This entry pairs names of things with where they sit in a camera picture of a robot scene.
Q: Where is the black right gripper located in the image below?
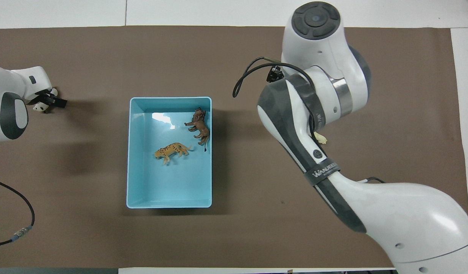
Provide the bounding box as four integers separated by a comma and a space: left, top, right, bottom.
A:
266, 65, 284, 83

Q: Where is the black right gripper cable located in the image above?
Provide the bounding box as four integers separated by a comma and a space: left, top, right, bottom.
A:
232, 57, 315, 99

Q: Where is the light blue storage box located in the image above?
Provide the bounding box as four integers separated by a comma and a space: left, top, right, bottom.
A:
126, 97, 213, 209

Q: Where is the brown table mat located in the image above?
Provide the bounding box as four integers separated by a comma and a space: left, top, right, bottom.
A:
0, 26, 468, 269

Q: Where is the brown lion toy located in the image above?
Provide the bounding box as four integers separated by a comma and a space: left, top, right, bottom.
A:
184, 107, 211, 152

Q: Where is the black cable with metal connector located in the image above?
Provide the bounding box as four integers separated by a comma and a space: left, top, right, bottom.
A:
0, 177, 36, 249

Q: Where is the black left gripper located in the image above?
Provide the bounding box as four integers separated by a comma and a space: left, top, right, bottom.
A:
26, 89, 68, 109

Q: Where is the orange tiger toy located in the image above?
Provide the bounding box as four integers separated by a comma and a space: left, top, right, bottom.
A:
154, 142, 193, 166

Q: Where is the black white panda toy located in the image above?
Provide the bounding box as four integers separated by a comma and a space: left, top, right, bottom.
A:
32, 88, 59, 114

